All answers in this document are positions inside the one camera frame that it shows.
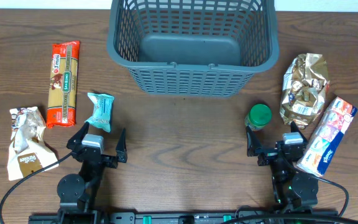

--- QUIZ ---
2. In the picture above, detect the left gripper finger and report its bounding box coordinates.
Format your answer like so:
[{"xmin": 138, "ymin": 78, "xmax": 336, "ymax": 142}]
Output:
[
  {"xmin": 67, "ymin": 122, "xmax": 90, "ymax": 149},
  {"xmin": 116, "ymin": 129, "xmax": 127, "ymax": 163}
]

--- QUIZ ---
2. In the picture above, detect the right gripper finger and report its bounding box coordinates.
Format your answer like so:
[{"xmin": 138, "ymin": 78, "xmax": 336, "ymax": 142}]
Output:
[
  {"xmin": 290, "ymin": 121, "xmax": 308, "ymax": 143},
  {"xmin": 246, "ymin": 126, "xmax": 262, "ymax": 157}
]

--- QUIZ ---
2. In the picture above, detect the Kleenex tissue multipack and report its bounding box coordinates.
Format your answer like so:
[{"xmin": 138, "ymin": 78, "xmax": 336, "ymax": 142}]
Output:
[{"xmin": 296, "ymin": 96, "xmax": 357, "ymax": 177}]

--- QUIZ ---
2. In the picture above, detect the green lid jar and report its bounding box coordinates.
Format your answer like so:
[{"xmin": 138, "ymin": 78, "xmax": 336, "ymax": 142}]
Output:
[{"xmin": 245, "ymin": 104, "xmax": 272, "ymax": 131}]

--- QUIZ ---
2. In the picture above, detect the teal wipes packet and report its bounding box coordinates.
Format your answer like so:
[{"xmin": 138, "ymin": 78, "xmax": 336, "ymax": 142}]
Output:
[{"xmin": 86, "ymin": 93, "xmax": 115, "ymax": 133}]

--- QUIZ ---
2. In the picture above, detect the gold coffee bag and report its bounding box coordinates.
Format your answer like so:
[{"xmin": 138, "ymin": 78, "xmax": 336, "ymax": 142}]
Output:
[{"xmin": 280, "ymin": 53, "xmax": 329, "ymax": 129}]

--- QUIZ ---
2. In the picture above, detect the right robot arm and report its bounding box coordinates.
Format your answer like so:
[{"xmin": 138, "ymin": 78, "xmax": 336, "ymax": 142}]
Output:
[{"xmin": 246, "ymin": 122, "xmax": 318, "ymax": 213}]

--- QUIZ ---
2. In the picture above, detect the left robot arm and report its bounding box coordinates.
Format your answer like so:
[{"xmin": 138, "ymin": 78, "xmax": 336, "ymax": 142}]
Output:
[{"xmin": 57, "ymin": 122, "xmax": 127, "ymax": 223}]

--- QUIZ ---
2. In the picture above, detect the white brown snack bag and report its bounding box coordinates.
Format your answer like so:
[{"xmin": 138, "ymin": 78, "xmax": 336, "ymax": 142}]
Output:
[{"xmin": 7, "ymin": 106, "xmax": 58, "ymax": 181}]

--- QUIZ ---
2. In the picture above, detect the orange spaghetti packet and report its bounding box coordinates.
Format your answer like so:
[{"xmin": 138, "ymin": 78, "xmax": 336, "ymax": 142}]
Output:
[{"xmin": 46, "ymin": 40, "xmax": 80, "ymax": 128}]

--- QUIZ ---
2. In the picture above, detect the grey plastic basket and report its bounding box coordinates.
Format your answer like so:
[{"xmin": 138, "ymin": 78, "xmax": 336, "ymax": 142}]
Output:
[{"xmin": 107, "ymin": 0, "xmax": 279, "ymax": 97}]

